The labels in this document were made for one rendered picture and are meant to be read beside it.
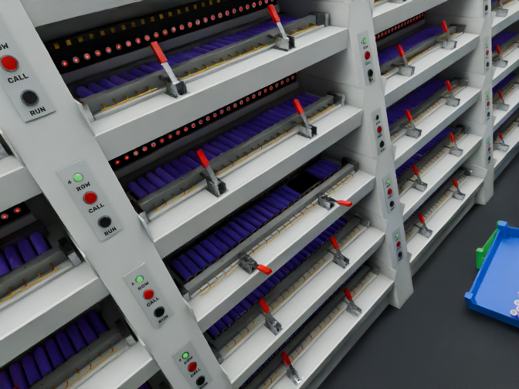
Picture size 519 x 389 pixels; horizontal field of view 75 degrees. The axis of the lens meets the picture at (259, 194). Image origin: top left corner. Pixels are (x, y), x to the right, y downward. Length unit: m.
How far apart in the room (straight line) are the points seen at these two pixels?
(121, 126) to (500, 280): 1.19
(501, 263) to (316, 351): 0.69
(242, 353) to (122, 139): 0.55
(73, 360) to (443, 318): 1.04
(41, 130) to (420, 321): 1.15
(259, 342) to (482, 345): 0.66
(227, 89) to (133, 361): 0.52
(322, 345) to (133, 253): 0.65
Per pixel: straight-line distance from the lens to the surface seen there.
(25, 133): 0.54
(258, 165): 0.72
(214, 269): 0.74
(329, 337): 1.09
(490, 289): 1.34
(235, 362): 0.86
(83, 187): 0.55
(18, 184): 0.55
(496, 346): 1.24
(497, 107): 1.88
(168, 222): 0.63
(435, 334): 1.25
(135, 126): 0.57
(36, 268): 0.65
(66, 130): 0.55
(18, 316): 0.62
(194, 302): 0.74
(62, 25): 0.77
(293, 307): 0.91
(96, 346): 0.73
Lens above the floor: 0.97
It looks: 25 degrees down
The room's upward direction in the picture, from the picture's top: 20 degrees counter-clockwise
